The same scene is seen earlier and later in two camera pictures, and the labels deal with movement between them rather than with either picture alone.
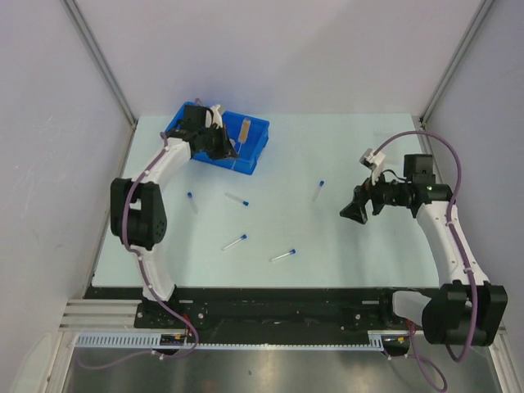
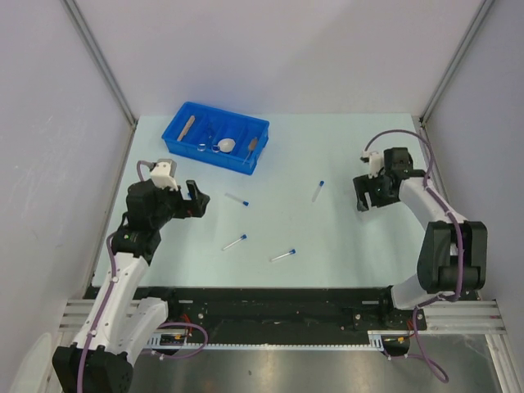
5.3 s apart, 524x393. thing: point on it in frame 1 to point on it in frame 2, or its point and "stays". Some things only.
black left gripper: x=226 y=150 to x=199 y=200
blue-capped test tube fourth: x=317 y=192 stays
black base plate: x=287 y=309 stays
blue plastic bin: x=247 y=136 stays
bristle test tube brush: x=244 y=128 to x=252 y=144
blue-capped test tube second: x=243 y=237 stays
